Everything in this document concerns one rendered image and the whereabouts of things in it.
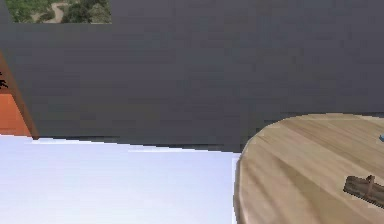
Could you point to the round wooden table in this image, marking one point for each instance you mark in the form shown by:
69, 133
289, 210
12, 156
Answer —
293, 166

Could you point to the window with green view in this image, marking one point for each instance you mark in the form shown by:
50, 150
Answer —
60, 10

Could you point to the orange room door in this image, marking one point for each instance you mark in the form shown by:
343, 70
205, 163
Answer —
11, 110

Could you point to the small blue object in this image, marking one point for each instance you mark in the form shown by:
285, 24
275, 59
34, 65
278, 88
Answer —
382, 138

